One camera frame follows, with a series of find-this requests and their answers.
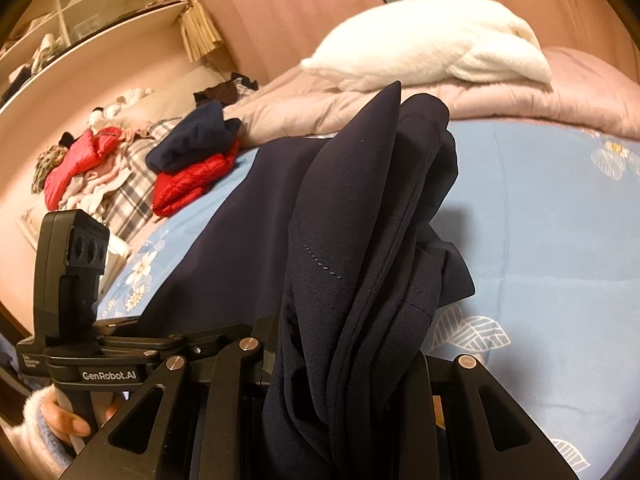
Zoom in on crumpled red down jacket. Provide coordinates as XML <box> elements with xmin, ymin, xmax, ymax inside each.
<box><xmin>44</xmin><ymin>126</ymin><xmax>123</xmax><ymax>211</ymax></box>

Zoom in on folded navy garment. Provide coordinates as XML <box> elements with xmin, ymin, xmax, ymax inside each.
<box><xmin>145</xmin><ymin>100</ymin><xmax>242</xmax><ymax>176</ymax></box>

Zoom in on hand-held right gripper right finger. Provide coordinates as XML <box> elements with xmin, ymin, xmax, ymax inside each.
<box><xmin>400</xmin><ymin>352</ymin><xmax>576</xmax><ymax>480</ymax></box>

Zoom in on beige pillow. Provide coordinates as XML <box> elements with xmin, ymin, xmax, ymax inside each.
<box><xmin>115</xmin><ymin>65</ymin><xmax>226</xmax><ymax>126</ymax></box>

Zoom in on pink curtain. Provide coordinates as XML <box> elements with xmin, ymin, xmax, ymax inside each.
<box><xmin>167</xmin><ymin>0</ymin><xmax>601</xmax><ymax>86</ymax></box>

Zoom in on pale pink clothing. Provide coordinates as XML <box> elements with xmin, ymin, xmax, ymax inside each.
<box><xmin>62</xmin><ymin>160</ymin><xmax>136</xmax><ymax>211</ymax></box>

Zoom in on person's left hand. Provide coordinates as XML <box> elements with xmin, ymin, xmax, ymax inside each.
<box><xmin>42</xmin><ymin>390</ymin><xmax>92</xmax><ymax>443</ymax></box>

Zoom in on navy zip jacket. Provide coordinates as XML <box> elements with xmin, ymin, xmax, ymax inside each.
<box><xmin>97</xmin><ymin>81</ymin><xmax>476</xmax><ymax>480</ymax></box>

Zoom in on folded red down jacket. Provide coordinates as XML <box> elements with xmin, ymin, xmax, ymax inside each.
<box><xmin>151</xmin><ymin>140</ymin><xmax>241</xmax><ymax>218</ymax></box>

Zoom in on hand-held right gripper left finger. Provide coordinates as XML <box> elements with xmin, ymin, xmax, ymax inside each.
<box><xmin>60</xmin><ymin>316</ymin><xmax>281</xmax><ymax>480</ymax></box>

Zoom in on plaid cloth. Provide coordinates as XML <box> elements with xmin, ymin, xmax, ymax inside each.
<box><xmin>102</xmin><ymin>117</ymin><xmax>186</xmax><ymax>248</ymax></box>

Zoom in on white plush toys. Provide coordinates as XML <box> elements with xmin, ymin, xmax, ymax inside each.
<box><xmin>87</xmin><ymin>88</ymin><xmax>153</xmax><ymax>128</ymax></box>

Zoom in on white garment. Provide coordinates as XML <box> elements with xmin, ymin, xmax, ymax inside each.
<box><xmin>102</xmin><ymin>232</ymin><xmax>132</xmax><ymax>273</ymax></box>

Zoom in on green patterned garment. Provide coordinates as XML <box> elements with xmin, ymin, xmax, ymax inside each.
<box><xmin>31</xmin><ymin>144</ymin><xmax>73</xmax><ymax>195</ymax></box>

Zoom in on white fluffy blanket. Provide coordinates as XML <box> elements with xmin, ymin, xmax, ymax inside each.
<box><xmin>300</xmin><ymin>0</ymin><xmax>553</xmax><ymax>93</ymax></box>

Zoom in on blue floral bed sheet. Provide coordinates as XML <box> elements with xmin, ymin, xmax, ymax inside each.
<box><xmin>97</xmin><ymin>120</ymin><xmax>640</xmax><ymax>476</ymax></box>

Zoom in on person's left forearm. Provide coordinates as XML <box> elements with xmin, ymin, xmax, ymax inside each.
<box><xmin>10</xmin><ymin>387</ymin><xmax>76</xmax><ymax>471</ymax></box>

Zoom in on pink quilt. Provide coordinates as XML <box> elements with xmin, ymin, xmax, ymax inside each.
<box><xmin>222</xmin><ymin>46</ymin><xmax>640</xmax><ymax>151</ymax></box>

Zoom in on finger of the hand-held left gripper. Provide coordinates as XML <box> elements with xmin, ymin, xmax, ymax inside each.
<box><xmin>95</xmin><ymin>316</ymin><xmax>261</xmax><ymax>361</ymax></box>

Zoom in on dark brown garment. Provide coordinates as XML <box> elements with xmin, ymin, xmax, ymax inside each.
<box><xmin>193</xmin><ymin>72</ymin><xmax>258</xmax><ymax>108</ymax></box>

